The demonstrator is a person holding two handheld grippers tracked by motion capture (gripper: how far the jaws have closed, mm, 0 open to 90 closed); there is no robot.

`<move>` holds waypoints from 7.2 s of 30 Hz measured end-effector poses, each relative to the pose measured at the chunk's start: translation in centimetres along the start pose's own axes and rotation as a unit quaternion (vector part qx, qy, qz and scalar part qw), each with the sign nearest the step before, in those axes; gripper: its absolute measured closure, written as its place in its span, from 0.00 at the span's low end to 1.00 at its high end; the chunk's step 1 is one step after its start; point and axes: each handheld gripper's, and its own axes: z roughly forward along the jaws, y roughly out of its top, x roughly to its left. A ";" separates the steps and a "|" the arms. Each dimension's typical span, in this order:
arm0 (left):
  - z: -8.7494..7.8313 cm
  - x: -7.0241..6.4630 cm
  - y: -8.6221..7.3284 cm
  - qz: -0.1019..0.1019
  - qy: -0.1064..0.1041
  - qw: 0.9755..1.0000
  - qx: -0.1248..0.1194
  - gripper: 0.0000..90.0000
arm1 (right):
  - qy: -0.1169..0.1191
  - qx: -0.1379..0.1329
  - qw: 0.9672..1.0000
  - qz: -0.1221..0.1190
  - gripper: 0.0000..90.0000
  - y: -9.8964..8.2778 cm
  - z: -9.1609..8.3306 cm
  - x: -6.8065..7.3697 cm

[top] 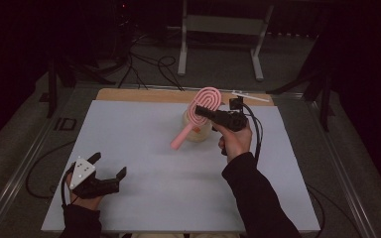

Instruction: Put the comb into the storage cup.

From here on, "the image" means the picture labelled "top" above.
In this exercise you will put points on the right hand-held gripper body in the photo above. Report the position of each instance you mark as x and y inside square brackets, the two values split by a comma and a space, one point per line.
[231, 119]

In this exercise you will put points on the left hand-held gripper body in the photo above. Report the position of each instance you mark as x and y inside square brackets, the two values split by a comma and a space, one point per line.
[83, 170]

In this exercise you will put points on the pink hairbrush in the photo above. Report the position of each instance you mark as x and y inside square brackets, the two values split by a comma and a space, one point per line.
[208, 96]

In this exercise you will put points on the cream ribbed cup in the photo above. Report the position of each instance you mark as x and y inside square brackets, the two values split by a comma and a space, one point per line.
[201, 135]

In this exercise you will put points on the person's right hand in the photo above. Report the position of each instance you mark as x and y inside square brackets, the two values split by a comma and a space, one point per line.
[236, 142]

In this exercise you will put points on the person's left hand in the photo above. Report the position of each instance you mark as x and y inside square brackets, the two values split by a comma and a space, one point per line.
[87, 202]

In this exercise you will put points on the white table mat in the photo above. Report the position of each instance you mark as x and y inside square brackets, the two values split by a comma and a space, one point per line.
[165, 191]

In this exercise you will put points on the black metal stand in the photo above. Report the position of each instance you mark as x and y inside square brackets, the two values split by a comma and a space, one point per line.
[324, 95]
[52, 89]

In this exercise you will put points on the white metal stand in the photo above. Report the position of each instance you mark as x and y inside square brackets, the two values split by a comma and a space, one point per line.
[225, 24]

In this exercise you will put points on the black square bracket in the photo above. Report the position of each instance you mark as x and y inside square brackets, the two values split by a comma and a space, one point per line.
[65, 124]

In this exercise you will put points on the aluminium rail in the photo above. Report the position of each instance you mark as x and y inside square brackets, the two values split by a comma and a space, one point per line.
[16, 178]
[340, 178]

